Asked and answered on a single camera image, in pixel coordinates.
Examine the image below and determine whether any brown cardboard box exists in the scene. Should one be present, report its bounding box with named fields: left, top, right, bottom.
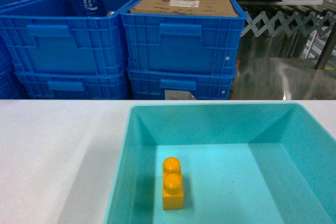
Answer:
left=130, top=0, right=238, bottom=17

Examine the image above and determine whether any yellow two-stud toy block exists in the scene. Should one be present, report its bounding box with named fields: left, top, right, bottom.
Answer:
left=162, top=157, right=184, bottom=210

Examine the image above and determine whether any blue crate lower right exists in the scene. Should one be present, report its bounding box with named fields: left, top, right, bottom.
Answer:
left=127, top=69, right=235, bottom=100

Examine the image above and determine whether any blue crate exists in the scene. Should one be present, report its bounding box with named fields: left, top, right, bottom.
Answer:
left=127, top=69, right=235, bottom=100
left=121, top=0, right=247, bottom=76
left=1, top=0, right=136, bottom=76
left=15, top=71, right=129, bottom=100

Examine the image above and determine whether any blue crate upper right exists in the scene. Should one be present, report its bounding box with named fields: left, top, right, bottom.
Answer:
left=121, top=0, right=247, bottom=76

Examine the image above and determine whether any teal plastic tray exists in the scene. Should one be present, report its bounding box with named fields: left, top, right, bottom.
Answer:
left=104, top=103, right=335, bottom=223

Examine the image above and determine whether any expandable roller conveyor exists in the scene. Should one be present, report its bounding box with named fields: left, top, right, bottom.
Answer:
left=241, top=10, right=335, bottom=37

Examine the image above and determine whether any clear plastic water bottle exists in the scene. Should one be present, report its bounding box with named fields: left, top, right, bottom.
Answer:
left=79, top=0, right=100, bottom=17

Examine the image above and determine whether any blue crate lower left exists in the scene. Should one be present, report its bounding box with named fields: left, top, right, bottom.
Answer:
left=15, top=71, right=129, bottom=100

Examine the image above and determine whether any blue crate upper left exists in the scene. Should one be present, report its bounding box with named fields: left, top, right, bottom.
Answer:
left=1, top=0, right=136, bottom=76

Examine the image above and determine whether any blue crates far left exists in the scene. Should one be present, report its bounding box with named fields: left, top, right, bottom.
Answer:
left=0, top=0, right=57, bottom=101

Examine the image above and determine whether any white foam board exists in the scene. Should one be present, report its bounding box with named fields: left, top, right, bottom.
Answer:
left=277, top=0, right=323, bottom=6

